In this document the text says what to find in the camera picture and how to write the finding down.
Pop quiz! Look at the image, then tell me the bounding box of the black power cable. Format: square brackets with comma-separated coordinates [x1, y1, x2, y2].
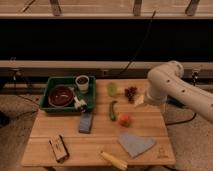
[118, 9, 157, 76]

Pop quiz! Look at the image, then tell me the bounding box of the white paper cup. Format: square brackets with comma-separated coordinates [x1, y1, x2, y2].
[75, 75, 89, 94]

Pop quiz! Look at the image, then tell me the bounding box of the orange peach fruit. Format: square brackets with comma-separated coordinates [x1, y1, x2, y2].
[118, 113, 131, 127]

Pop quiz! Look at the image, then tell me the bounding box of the grey blue cloth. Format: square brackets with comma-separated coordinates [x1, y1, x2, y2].
[118, 133, 156, 158]

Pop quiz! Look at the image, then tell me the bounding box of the green plastic tray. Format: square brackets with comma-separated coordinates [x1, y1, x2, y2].
[40, 76, 96, 113]

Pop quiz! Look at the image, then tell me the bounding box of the brown wooden box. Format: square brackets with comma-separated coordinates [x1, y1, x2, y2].
[49, 135, 69, 163]

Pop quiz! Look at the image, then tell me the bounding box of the green plastic cup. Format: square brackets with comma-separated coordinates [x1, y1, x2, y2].
[107, 82, 117, 97]

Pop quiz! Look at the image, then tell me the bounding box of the red grape bunch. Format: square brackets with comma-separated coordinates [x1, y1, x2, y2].
[125, 86, 137, 103]

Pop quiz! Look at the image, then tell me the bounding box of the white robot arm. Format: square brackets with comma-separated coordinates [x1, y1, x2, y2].
[135, 61, 213, 124]

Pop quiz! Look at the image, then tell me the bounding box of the dark red bowl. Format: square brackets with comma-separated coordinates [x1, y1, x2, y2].
[48, 86, 74, 107]

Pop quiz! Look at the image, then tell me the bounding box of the white toy faucet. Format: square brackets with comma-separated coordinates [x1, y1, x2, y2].
[72, 88, 87, 112]

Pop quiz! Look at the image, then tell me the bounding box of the blue sponge block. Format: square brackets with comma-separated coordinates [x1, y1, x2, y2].
[79, 113, 93, 134]

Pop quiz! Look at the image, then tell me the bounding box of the black floor cable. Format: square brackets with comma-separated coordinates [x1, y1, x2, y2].
[165, 111, 198, 127]

